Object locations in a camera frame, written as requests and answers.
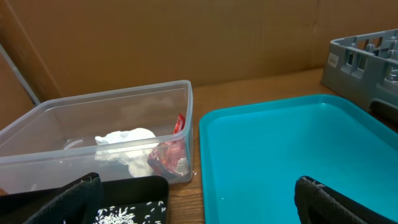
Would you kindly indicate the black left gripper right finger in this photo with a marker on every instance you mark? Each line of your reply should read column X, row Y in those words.
column 317, row 203

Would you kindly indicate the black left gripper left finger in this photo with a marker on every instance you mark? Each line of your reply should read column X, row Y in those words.
column 76, row 202

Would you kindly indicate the white napkin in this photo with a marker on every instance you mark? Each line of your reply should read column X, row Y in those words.
column 135, row 157

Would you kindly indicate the red snack wrapper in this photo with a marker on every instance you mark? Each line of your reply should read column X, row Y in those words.
column 170, row 160

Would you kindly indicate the black plastic tray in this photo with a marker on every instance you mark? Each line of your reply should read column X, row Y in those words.
column 135, row 190

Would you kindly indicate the clear plastic bin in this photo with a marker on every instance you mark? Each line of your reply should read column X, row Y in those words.
column 54, row 143

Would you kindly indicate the spilled rice pile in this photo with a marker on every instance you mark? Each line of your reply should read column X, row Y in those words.
column 139, row 213

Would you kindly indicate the teal plastic tray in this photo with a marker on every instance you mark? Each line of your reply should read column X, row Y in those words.
column 252, row 156

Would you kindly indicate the grey metal pole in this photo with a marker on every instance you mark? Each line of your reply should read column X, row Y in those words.
column 33, row 97

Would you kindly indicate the grey dish rack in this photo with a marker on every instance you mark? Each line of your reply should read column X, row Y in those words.
column 363, row 69

